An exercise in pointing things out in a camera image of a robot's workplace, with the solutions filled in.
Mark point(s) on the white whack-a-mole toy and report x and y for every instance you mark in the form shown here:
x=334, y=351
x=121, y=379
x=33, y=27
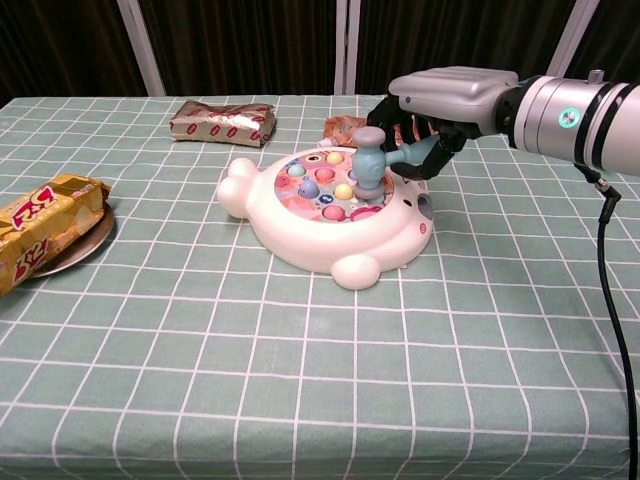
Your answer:
x=310, y=235

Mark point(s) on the small blue handheld toy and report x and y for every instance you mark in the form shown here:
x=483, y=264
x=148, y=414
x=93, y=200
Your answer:
x=367, y=160

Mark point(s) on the grey metal divider post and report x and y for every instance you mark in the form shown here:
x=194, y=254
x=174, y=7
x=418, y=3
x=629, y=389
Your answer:
x=142, y=50
x=575, y=35
x=346, y=45

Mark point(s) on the round metal plate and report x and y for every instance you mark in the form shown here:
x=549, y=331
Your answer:
x=92, y=242

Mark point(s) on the silver brown foil snack pack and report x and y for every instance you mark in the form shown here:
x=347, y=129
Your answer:
x=220, y=122

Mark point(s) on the brown sauce pouch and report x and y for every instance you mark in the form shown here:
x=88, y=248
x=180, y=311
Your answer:
x=342, y=127

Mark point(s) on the yellow cracker pack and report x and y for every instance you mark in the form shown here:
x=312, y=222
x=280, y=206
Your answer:
x=40, y=225

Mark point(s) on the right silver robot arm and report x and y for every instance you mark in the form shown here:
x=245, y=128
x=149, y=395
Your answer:
x=565, y=115

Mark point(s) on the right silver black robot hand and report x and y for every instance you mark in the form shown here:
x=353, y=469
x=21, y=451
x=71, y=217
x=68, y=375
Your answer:
x=450, y=92

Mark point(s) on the dark brown curtain panel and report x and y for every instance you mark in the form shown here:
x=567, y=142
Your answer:
x=620, y=35
x=240, y=45
x=60, y=45
x=450, y=35

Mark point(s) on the green white checked tablecloth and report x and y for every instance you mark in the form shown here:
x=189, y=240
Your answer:
x=300, y=360

